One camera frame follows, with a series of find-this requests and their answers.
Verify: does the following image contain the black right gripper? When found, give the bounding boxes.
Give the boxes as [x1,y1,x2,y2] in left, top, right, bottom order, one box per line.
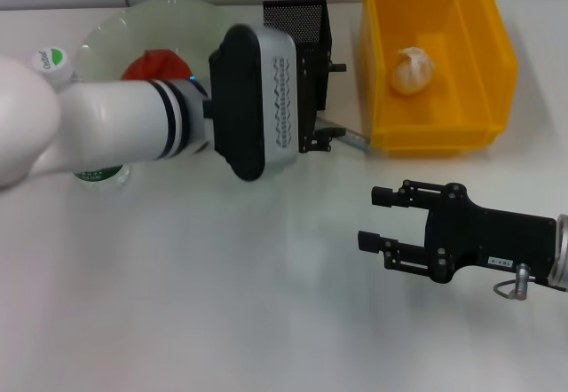
[357,179,559,286]

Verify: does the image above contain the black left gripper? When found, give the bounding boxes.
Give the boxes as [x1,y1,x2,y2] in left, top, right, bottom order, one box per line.
[295,41,348,154]

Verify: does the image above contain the silver grey pen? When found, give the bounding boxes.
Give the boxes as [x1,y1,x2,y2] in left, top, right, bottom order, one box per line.
[314,116,373,153]

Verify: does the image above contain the white garlic bulb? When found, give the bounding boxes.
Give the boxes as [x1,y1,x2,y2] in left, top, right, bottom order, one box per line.
[389,46,435,96]

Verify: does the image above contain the red tomato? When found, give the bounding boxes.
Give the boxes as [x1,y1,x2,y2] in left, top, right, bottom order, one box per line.
[120,49,194,82]

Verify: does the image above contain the clear green-label water bottle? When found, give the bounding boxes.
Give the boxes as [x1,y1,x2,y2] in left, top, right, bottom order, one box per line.
[31,47,133,192]

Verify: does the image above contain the black mesh pen holder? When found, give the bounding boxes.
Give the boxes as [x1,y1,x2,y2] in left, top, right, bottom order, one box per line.
[261,0,335,116]

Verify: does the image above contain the translucent green fruit plate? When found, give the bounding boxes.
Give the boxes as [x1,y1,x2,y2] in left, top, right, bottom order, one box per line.
[73,0,234,85]

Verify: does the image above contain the yellow plastic bin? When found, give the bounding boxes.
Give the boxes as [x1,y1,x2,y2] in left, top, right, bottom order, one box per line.
[359,0,519,157]

